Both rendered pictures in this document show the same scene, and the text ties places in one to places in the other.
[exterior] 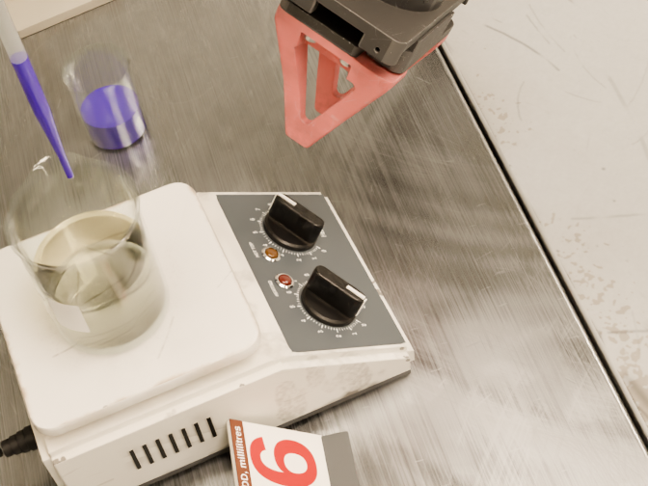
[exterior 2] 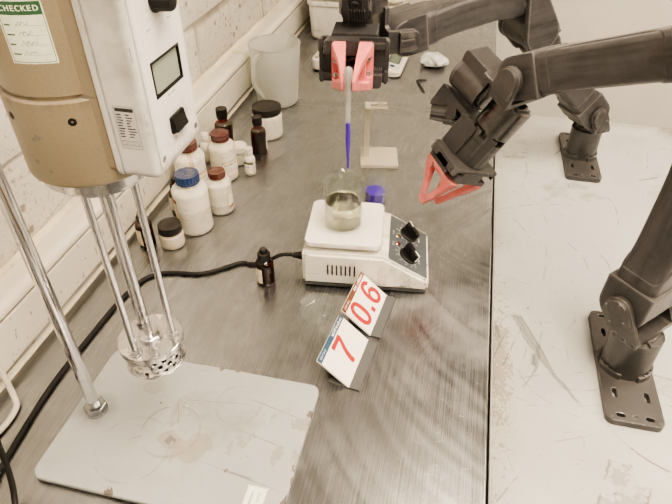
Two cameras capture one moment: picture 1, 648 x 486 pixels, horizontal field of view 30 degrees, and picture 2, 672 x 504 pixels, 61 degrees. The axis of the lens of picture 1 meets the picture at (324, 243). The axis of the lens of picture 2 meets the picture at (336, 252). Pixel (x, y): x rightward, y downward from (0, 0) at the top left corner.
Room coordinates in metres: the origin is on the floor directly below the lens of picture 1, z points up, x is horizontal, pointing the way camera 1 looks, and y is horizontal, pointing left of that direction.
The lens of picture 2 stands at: (-0.33, -0.15, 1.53)
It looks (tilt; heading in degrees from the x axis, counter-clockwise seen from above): 39 degrees down; 22
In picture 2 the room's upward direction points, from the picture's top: straight up
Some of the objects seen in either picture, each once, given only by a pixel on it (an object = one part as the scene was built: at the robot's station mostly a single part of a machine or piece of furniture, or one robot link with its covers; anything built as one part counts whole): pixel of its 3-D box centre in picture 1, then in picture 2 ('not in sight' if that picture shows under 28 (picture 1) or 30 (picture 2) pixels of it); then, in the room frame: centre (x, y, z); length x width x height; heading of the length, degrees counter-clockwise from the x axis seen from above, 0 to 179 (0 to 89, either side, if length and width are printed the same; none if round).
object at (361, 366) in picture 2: not in sight; (348, 351); (0.17, 0.03, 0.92); 0.09 x 0.06 x 0.04; 2
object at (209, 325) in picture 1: (119, 301); (346, 223); (0.37, 0.11, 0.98); 0.12 x 0.12 x 0.01; 15
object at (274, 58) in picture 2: not in sight; (273, 74); (0.90, 0.51, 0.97); 0.18 x 0.13 x 0.15; 177
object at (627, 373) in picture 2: not in sight; (630, 348); (0.30, -0.33, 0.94); 0.20 x 0.07 x 0.08; 9
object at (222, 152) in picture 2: not in sight; (222, 154); (0.54, 0.44, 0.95); 0.06 x 0.06 x 0.10
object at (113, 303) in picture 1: (93, 258); (343, 202); (0.36, 0.11, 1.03); 0.07 x 0.06 x 0.08; 14
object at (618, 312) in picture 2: not in sight; (639, 311); (0.30, -0.32, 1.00); 0.09 x 0.06 x 0.06; 145
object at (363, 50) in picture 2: not in sight; (346, 72); (0.40, 0.12, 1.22); 0.09 x 0.07 x 0.07; 15
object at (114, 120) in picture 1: (107, 99); (375, 187); (0.57, 0.12, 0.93); 0.04 x 0.04 x 0.06
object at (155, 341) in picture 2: not in sight; (130, 271); (-0.02, 0.19, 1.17); 0.07 x 0.07 x 0.25
